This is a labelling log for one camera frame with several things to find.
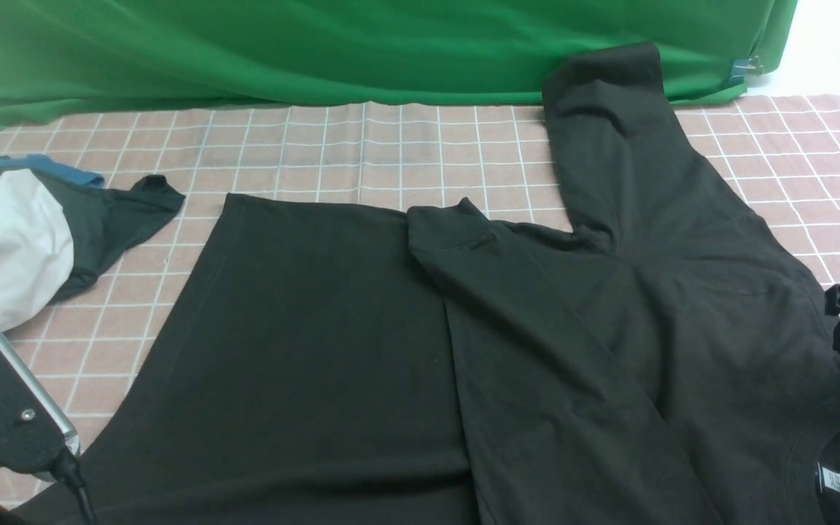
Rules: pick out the green backdrop cloth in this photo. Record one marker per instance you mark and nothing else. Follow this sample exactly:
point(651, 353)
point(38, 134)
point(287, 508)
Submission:
point(61, 58)

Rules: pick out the white shirt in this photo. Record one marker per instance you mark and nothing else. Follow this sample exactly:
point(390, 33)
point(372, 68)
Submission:
point(36, 247)

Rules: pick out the dark gray long-sleeve shirt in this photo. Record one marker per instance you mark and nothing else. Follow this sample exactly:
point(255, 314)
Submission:
point(666, 361)

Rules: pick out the pink checkered tablecloth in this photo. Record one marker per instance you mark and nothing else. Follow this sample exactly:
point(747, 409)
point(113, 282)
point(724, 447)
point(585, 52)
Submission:
point(781, 155)

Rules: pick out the blue clip on backdrop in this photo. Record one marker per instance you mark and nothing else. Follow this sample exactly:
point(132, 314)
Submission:
point(745, 69)

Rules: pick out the blue and gray garment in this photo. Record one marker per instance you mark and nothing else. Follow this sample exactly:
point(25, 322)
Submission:
point(103, 222)

